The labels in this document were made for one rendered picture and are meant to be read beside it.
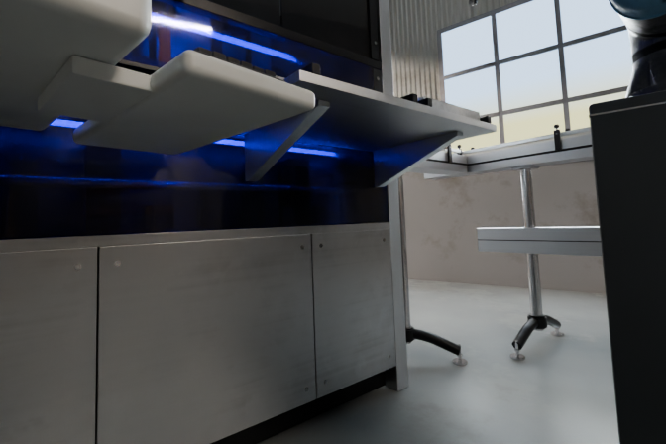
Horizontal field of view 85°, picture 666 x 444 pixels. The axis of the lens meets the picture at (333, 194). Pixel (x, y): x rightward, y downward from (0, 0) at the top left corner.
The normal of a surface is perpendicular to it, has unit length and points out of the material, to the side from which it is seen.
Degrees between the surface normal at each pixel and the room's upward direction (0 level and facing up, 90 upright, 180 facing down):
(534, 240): 90
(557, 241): 90
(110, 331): 90
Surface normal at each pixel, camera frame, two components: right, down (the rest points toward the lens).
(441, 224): -0.62, -0.04
